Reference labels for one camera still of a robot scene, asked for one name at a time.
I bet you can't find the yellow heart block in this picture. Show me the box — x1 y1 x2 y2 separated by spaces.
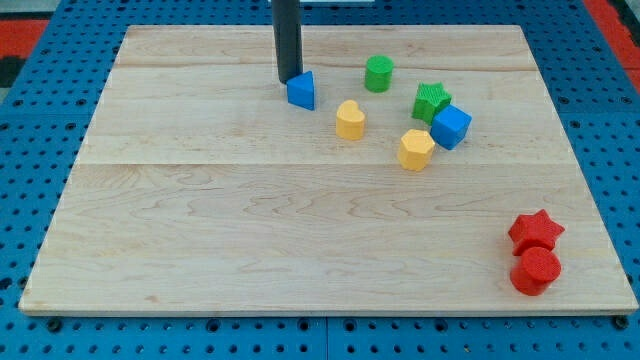
336 99 366 140

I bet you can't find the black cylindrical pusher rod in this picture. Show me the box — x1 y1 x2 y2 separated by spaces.
271 0 303 84

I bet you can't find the red star block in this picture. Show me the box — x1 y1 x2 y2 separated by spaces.
507 209 565 256

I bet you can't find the green star block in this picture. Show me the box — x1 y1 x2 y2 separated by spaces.
411 82 452 125

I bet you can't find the red cylinder block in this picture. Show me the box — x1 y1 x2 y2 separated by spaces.
510 247 562 296

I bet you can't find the blue triangle block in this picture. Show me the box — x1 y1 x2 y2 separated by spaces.
286 71 315 111

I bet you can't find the yellow hexagon block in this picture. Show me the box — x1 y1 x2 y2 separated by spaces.
397 129 435 171

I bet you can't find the light wooden board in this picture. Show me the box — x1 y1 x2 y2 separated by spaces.
19 25 638 317

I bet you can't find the green cylinder block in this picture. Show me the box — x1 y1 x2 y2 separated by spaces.
364 55 394 93

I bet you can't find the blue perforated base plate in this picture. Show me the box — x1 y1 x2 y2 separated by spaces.
1 0 639 359

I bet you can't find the blue cube block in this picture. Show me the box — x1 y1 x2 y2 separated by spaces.
430 105 472 150

